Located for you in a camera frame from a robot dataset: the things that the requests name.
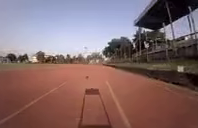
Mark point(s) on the red running track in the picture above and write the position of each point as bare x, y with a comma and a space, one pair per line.
47, 80

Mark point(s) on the large dark tree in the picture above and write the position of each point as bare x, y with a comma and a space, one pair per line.
118, 46

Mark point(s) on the roofed grandstand building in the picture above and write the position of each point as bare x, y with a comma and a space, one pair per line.
153, 15

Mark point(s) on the dark low wall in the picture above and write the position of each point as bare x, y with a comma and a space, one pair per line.
187, 79

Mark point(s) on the raised grass strip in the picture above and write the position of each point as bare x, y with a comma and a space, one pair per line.
160, 66

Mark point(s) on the small white sign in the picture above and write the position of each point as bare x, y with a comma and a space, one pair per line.
180, 68

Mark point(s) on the row of distant trees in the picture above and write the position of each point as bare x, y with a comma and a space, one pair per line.
40, 56

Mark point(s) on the small dark object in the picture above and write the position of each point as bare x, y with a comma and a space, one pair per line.
87, 77

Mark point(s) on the grass field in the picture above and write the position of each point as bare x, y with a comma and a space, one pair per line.
7, 66

